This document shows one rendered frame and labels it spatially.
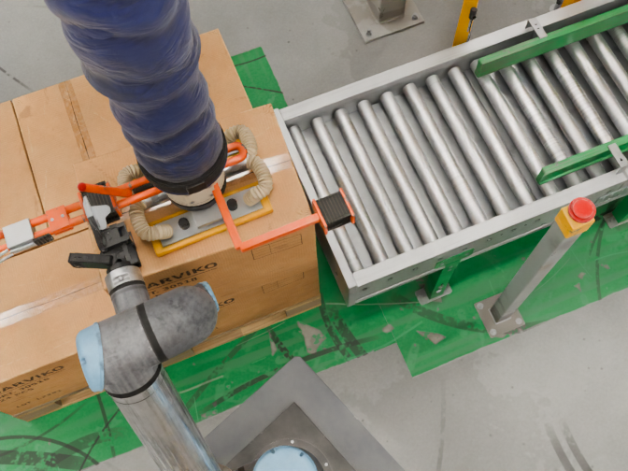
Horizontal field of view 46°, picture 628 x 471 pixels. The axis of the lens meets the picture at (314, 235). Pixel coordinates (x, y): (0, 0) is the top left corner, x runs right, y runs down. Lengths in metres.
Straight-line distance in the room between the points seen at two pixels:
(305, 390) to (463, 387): 0.95
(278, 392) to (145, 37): 1.12
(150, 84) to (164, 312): 0.43
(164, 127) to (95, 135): 1.17
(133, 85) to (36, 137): 1.38
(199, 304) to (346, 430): 0.81
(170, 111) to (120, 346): 0.49
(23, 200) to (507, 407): 1.90
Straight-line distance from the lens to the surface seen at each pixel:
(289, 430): 2.05
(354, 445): 2.07
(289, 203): 2.04
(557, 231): 2.14
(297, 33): 3.51
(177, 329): 1.35
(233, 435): 2.09
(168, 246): 2.02
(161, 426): 1.50
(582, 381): 3.00
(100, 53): 1.36
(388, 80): 2.65
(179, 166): 1.74
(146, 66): 1.38
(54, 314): 2.51
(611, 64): 2.92
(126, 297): 1.83
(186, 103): 1.55
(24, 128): 2.83
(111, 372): 1.37
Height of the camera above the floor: 2.81
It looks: 69 degrees down
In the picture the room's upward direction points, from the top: 4 degrees counter-clockwise
